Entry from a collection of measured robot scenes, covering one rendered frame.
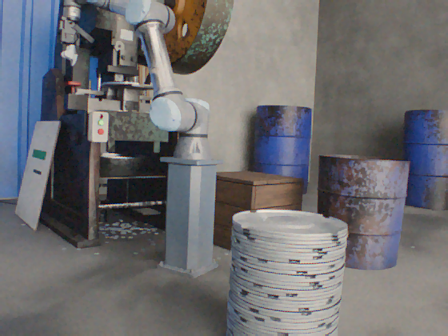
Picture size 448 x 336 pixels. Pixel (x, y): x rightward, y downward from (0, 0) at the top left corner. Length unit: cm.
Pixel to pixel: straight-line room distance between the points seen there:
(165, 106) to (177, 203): 38
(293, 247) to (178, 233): 75
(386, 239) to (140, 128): 129
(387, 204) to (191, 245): 84
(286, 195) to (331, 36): 365
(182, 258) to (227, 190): 48
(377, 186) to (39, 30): 264
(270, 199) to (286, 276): 100
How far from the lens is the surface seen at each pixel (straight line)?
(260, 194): 183
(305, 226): 99
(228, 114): 427
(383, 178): 177
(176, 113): 141
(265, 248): 91
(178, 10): 250
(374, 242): 182
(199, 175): 150
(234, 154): 434
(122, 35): 225
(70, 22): 199
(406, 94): 474
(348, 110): 506
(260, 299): 96
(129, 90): 212
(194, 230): 154
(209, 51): 232
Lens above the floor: 54
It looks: 4 degrees down
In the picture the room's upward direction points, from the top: 3 degrees clockwise
